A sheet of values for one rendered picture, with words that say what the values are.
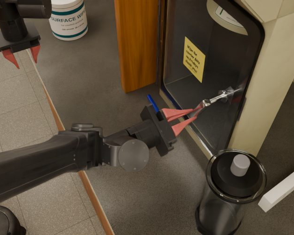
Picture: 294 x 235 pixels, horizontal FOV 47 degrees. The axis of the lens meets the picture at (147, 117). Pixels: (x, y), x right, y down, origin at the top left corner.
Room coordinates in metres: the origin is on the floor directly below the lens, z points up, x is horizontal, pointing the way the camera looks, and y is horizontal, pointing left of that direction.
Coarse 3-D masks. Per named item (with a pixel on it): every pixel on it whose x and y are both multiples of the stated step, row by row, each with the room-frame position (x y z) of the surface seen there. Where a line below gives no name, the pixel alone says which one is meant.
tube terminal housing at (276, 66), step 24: (288, 0) 0.42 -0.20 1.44; (264, 24) 0.43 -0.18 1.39; (288, 24) 0.43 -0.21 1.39; (264, 48) 0.42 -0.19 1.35; (288, 48) 0.44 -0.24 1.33; (264, 72) 0.42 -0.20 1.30; (288, 72) 0.45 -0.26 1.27; (264, 96) 0.43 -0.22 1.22; (240, 120) 0.41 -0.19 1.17; (264, 120) 0.45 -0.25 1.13; (240, 144) 0.42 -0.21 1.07
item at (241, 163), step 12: (228, 156) 0.32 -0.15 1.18; (240, 156) 0.30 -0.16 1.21; (216, 168) 0.30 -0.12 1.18; (228, 168) 0.30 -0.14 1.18; (240, 168) 0.28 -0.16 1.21; (252, 168) 0.30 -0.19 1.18; (216, 180) 0.28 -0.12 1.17; (228, 180) 0.27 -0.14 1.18; (240, 180) 0.27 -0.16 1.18; (252, 180) 0.27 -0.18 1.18; (228, 192) 0.26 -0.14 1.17; (240, 192) 0.26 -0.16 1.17; (252, 192) 0.26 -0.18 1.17
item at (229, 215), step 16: (256, 160) 0.32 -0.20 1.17; (208, 176) 0.29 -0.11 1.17; (208, 192) 0.29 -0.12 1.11; (224, 192) 0.26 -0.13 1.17; (256, 192) 0.26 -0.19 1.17; (208, 208) 0.27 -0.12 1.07; (224, 208) 0.25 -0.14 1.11; (240, 208) 0.25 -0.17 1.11; (208, 224) 0.26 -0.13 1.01; (224, 224) 0.25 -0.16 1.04
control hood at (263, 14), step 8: (240, 0) 0.38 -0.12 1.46; (248, 0) 0.38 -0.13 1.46; (256, 0) 0.39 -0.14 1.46; (264, 0) 0.39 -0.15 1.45; (272, 0) 0.40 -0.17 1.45; (280, 0) 0.41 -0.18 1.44; (248, 8) 0.39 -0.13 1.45; (256, 8) 0.39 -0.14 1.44; (264, 8) 0.40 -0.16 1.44; (272, 8) 0.40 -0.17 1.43; (256, 16) 0.40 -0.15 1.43; (264, 16) 0.40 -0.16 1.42; (272, 16) 0.41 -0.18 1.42
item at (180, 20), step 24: (168, 0) 0.65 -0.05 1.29; (192, 0) 0.58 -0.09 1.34; (216, 0) 0.52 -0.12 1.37; (168, 24) 0.65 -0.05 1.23; (192, 24) 0.57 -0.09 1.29; (216, 24) 0.51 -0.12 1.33; (240, 24) 0.46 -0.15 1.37; (168, 48) 0.64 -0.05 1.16; (216, 48) 0.50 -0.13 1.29; (240, 48) 0.44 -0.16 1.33; (168, 72) 0.64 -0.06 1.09; (216, 72) 0.48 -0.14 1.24; (240, 72) 0.43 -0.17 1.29; (168, 96) 0.63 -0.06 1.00; (192, 96) 0.54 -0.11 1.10; (240, 96) 0.42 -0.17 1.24; (216, 120) 0.45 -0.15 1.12; (216, 144) 0.44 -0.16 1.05
